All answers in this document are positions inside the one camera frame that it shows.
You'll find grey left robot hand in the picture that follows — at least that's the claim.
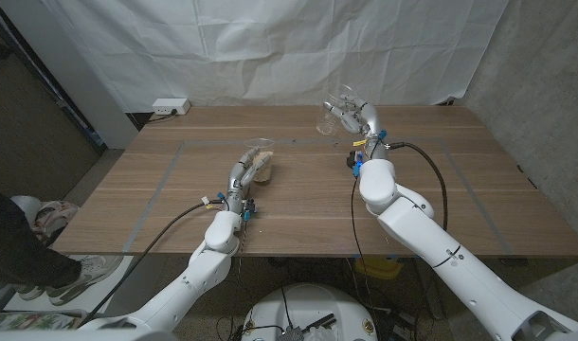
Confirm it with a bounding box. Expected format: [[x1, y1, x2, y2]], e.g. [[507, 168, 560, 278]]
[[226, 147, 273, 203]]

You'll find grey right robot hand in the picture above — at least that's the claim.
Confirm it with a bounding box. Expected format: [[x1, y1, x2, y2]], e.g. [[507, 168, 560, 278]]
[[322, 93, 388, 149]]

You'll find brown sugar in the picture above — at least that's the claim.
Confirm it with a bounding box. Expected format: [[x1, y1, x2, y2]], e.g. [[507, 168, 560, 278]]
[[252, 150, 275, 184]]

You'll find clear plastic cup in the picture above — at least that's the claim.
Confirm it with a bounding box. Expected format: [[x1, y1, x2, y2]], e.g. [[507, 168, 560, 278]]
[[244, 137, 276, 185], [316, 83, 361, 136]]

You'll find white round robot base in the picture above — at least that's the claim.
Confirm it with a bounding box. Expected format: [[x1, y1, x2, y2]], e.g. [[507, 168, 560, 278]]
[[241, 282, 379, 341]]

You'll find white power strip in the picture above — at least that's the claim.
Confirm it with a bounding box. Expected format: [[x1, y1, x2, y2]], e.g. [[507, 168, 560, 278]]
[[152, 97, 192, 116]]

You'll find white creased backdrop sheet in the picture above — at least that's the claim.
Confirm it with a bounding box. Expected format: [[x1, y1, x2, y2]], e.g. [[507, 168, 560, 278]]
[[42, 0, 511, 113]]

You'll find yellow container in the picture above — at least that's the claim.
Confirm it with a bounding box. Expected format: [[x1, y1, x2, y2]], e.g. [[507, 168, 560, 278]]
[[353, 255, 404, 280]]

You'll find black bar on base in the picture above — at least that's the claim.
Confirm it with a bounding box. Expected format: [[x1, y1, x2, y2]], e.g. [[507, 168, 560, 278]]
[[301, 312, 338, 332]]

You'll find grey mesh box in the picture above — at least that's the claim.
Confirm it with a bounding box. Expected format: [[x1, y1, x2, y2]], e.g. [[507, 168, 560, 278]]
[[278, 325, 305, 341]]

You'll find white grey sneaker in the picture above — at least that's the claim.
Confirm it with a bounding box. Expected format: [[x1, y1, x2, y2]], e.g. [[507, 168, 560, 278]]
[[14, 283, 47, 302], [45, 255, 124, 307]]

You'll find grey table leg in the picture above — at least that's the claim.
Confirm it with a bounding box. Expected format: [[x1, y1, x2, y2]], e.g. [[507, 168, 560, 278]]
[[414, 258, 442, 319]]

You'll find white square pillar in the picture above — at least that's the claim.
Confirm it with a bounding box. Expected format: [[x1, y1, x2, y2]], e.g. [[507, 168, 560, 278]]
[[0, 0, 138, 149]]

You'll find patterned cloth bag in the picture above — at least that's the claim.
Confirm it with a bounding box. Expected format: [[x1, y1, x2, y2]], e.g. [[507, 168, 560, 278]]
[[32, 199, 80, 245]]

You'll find white round bucket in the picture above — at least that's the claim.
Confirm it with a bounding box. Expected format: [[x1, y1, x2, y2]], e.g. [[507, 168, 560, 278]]
[[11, 194, 40, 224]]

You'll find white robot torso edge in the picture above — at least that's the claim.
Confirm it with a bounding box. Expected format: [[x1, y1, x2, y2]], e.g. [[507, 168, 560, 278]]
[[0, 326, 179, 341]]

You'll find person's dark trouser leg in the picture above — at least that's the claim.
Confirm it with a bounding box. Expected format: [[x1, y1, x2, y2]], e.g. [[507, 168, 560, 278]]
[[0, 179, 84, 289]]

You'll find floral patterned fabric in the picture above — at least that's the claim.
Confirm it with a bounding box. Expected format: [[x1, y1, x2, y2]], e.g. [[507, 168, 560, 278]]
[[0, 310, 89, 332]]

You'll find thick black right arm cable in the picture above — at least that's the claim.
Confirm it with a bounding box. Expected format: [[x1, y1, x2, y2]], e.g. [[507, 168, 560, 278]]
[[384, 140, 449, 232]]

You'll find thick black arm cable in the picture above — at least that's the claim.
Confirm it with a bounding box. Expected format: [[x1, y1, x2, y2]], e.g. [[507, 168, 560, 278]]
[[384, 140, 449, 232], [76, 201, 224, 329]]

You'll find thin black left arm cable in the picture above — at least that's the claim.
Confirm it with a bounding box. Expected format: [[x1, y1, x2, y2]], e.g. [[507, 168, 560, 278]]
[[235, 218, 248, 280]]

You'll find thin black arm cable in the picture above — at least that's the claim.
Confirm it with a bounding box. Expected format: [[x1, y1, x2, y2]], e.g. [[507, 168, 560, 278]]
[[235, 218, 248, 280], [349, 175, 380, 314]]

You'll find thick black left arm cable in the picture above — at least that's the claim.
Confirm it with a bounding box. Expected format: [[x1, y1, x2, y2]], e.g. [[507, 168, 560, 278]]
[[76, 201, 224, 329]]

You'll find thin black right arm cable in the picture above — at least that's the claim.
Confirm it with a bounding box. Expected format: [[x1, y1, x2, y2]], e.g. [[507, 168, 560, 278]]
[[349, 175, 380, 314]]

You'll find black power strip cord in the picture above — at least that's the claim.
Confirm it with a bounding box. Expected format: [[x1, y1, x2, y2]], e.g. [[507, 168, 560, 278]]
[[146, 107, 179, 123]]

